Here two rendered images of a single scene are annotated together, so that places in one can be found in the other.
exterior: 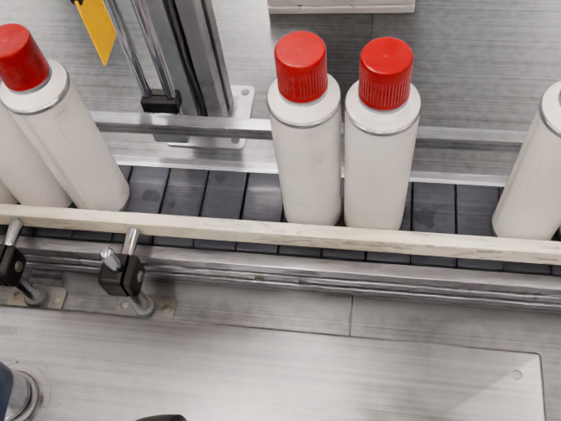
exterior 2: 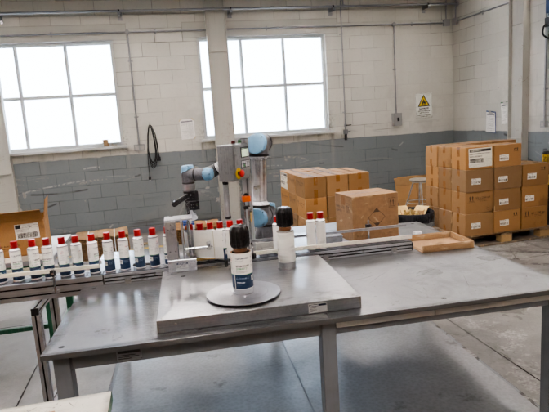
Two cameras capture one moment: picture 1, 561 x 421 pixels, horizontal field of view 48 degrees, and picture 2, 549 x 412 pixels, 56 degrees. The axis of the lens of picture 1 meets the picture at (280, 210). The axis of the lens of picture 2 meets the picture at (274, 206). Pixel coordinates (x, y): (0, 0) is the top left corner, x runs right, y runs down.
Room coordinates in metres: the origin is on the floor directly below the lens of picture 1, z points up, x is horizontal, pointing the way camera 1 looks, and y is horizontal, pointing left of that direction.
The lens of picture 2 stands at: (-2.18, 1.11, 1.59)
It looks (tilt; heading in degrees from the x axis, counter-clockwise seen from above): 10 degrees down; 335
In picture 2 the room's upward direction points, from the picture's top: 4 degrees counter-clockwise
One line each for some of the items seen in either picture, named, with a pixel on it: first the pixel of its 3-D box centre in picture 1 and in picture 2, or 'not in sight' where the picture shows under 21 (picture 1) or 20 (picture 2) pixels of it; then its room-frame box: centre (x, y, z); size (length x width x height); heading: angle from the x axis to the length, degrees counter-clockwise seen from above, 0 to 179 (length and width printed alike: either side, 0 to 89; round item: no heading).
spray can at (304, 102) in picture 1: (307, 144); (278, 235); (0.29, -0.03, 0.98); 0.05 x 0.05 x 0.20
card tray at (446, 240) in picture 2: not in sight; (437, 241); (0.04, -0.91, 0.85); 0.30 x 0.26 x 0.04; 75
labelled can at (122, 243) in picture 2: not in sight; (123, 250); (0.50, 0.74, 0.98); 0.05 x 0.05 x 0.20
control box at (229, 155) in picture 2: not in sight; (234, 162); (0.42, 0.14, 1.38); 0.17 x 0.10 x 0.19; 130
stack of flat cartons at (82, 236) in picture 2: not in sight; (103, 245); (4.54, 0.43, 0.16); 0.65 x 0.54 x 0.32; 82
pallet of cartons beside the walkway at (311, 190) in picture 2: not in sight; (323, 205); (3.59, -2.22, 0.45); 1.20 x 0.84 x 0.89; 169
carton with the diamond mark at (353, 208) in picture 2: not in sight; (366, 213); (0.42, -0.69, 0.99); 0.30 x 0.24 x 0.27; 82
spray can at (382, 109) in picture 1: (378, 151); not in sight; (0.27, -0.08, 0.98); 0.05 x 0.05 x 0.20
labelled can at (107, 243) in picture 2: not in sight; (108, 252); (0.52, 0.82, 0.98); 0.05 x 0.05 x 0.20
